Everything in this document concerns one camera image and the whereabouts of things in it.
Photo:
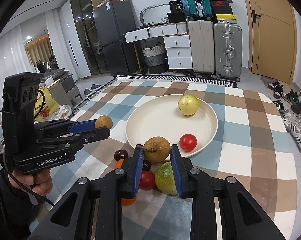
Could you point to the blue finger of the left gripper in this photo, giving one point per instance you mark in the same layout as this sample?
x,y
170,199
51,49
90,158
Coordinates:
x,y
90,134
80,126

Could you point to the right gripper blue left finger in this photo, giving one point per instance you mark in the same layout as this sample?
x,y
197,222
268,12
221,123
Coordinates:
x,y
93,206

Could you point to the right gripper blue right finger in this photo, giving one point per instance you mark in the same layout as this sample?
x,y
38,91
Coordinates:
x,y
241,215

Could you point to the orange tangerine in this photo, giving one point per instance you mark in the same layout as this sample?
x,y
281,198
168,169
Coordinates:
x,y
127,201
119,163

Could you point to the dark purple plum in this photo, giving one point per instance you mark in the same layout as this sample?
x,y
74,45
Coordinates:
x,y
120,154

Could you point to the red tomato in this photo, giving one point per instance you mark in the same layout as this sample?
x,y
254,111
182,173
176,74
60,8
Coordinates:
x,y
188,142
147,181

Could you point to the green passion fruit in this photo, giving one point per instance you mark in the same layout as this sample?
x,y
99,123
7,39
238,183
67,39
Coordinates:
x,y
164,179

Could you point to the yellow round fruit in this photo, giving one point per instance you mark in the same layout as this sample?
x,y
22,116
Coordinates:
x,y
188,105

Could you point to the left hand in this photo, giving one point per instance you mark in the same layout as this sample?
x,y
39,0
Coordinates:
x,y
41,182

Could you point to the yellow plastic bag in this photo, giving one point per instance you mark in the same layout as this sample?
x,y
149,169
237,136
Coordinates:
x,y
45,106

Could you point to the cream round plate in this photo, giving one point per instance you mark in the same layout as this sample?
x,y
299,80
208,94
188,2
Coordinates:
x,y
160,117

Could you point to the woven laundry basket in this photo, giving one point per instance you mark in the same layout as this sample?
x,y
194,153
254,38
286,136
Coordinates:
x,y
155,58

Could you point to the black refrigerator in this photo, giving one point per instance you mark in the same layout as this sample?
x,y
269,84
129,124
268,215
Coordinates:
x,y
113,20

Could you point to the white drawer desk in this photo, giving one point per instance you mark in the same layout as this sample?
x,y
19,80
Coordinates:
x,y
176,41

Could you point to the silver suitcase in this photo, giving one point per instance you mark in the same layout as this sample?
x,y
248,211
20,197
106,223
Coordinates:
x,y
228,51

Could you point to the beige suitcase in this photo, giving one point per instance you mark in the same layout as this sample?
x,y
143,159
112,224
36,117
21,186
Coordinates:
x,y
202,46

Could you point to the wooden door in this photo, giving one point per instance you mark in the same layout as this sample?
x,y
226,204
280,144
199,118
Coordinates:
x,y
272,39

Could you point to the yellow shoe box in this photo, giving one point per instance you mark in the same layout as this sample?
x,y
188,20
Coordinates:
x,y
226,18

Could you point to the stacked black shoe boxes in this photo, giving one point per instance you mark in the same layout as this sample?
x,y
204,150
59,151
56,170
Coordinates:
x,y
221,6

